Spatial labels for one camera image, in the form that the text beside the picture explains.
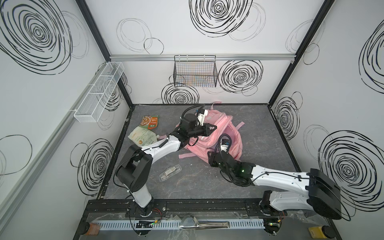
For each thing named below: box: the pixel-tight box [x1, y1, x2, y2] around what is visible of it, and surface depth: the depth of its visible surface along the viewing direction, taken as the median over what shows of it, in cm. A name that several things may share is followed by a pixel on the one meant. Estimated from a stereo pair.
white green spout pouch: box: [127, 126, 160, 147], surface depth 103 cm
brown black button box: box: [80, 222, 101, 236], surface depth 63 cm
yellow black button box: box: [308, 225, 336, 239], surface depth 63 cm
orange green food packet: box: [139, 115, 160, 130], surface depth 110 cm
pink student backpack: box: [178, 101, 245, 162], surface depth 86 cm
